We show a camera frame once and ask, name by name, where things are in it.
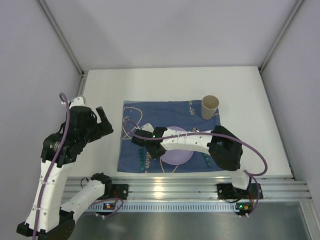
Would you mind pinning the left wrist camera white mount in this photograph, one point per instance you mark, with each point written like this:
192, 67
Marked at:
78, 101

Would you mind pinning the perforated cable duct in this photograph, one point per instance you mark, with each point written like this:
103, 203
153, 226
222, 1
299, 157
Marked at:
166, 207

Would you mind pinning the purple plate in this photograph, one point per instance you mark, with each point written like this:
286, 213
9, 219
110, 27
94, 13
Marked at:
176, 157

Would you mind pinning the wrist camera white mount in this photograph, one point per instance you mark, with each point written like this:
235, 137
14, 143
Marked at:
78, 101
147, 127

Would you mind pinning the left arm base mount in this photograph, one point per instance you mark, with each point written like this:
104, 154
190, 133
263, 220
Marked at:
118, 191

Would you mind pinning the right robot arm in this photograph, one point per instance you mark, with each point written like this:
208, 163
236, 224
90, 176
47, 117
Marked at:
225, 149

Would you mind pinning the blue cloth placemat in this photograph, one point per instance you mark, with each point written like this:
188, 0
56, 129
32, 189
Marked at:
181, 115

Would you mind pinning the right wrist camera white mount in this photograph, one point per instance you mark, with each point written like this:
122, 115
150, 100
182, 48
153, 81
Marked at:
147, 127

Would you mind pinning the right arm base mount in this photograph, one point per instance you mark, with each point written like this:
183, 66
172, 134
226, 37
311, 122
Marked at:
226, 191

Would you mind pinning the aluminium rail frame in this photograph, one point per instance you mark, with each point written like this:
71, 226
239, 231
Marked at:
204, 189

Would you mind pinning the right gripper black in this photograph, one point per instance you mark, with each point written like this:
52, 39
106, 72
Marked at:
139, 139

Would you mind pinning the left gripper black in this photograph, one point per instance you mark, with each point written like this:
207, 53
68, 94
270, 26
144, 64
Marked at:
100, 127

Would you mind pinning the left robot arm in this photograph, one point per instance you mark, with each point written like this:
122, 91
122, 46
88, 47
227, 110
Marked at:
49, 217

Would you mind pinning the fork with green handle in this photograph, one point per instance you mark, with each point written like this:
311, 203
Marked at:
142, 160

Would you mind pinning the spoon with green handle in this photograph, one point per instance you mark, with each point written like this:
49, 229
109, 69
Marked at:
195, 129

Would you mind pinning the beige cup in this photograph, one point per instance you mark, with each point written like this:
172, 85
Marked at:
209, 105

